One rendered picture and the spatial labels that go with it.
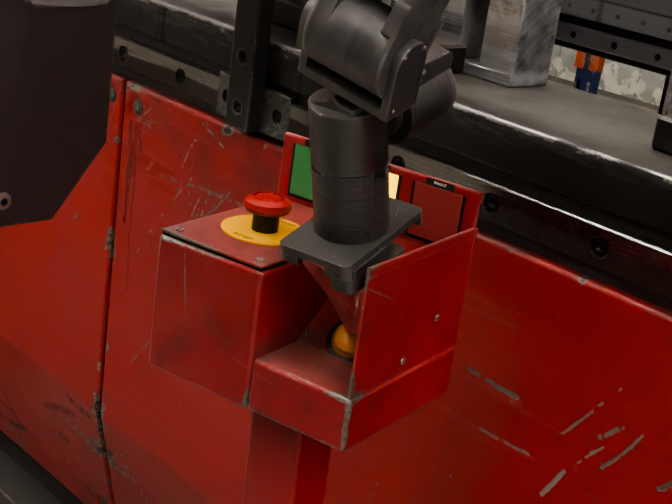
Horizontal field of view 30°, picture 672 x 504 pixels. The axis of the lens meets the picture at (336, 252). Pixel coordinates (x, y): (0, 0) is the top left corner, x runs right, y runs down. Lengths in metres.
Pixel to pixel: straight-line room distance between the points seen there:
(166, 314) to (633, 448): 0.40
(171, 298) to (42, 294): 0.81
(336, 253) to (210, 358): 0.15
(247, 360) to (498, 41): 0.47
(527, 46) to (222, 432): 0.58
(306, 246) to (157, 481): 0.78
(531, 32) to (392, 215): 0.37
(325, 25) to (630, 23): 0.69
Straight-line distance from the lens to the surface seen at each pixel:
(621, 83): 6.15
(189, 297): 1.00
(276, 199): 1.02
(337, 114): 0.88
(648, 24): 1.48
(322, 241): 0.93
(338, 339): 1.00
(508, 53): 1.27
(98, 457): 1.80
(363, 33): 0.84
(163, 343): 1.03
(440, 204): 1.03
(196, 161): 1.46
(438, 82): 0.95
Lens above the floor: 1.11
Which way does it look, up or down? 19 degrees down
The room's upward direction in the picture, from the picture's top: 8 degrees clockwise
